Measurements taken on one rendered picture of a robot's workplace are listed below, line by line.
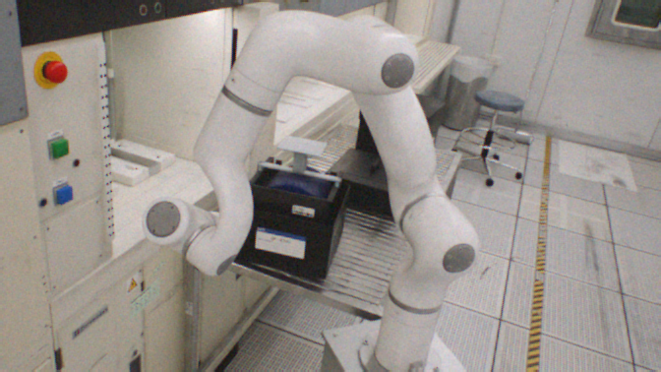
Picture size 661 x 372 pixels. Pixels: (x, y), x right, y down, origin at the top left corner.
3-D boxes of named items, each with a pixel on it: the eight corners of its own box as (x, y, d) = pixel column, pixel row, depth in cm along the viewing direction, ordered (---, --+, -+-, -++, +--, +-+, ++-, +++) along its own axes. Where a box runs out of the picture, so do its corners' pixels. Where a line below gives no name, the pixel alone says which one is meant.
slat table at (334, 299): (343, 505, 175) (386, 317, 141) (182, 430, 192) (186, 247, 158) (428, 287, 286) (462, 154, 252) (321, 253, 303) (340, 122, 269)
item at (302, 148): (240, 251, 159) (247, 150, 145) (262, 217, 177) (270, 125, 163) (323, 270, 155) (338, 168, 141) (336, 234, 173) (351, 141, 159)
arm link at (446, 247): (429, 278, 127) (452, 185, 116) (466, 333, 111) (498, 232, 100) (380, 279, 124) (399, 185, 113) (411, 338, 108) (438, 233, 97)
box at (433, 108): (415, 176, 222) (429, 117, 211) (351, 156, 232) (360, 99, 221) (434, 155, 246) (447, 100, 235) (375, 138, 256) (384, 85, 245)
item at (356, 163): (398, 222, 187) (406, 188, 181) (318, 199, 195) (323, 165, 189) (417, 189, 212) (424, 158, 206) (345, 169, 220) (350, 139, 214)
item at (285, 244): (230, 258, 156) (233, 205, 148) (261, 214, 180) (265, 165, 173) (326, 280, 152) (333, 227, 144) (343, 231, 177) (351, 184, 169)
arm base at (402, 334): (456, 381, 125) (476, 316, 116) (383, 400, 117) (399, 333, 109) (412, 326, 140) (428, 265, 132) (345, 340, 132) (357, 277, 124)
